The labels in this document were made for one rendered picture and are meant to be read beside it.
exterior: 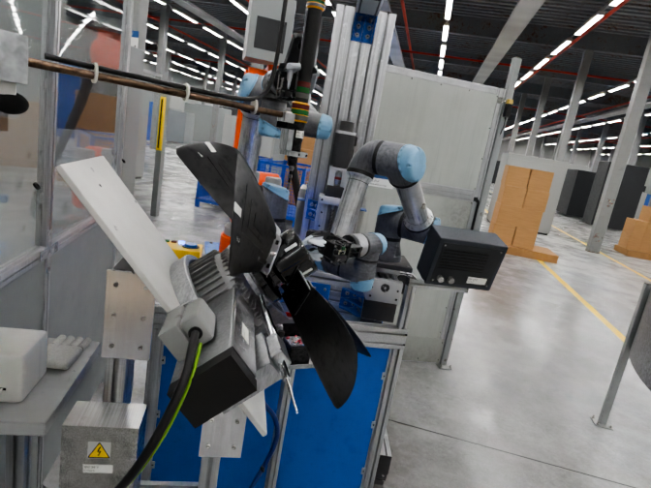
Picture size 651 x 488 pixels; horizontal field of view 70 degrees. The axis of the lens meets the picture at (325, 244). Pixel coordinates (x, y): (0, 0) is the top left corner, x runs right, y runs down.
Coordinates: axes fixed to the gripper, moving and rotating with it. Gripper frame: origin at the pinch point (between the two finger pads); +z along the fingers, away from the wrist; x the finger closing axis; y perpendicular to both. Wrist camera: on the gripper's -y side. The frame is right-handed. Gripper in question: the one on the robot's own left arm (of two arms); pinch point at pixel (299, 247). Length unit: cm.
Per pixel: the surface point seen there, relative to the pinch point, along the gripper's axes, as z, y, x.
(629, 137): -1104, -166, -121
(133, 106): -149, -441, 18
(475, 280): -68, 24, 7
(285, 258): 20.3, 15.7, -5.0
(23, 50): 69, 2, -36
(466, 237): -62, 19, -7
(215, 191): 28.9, -2.8, -14.7
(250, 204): 37.5, 21.1, -19.2
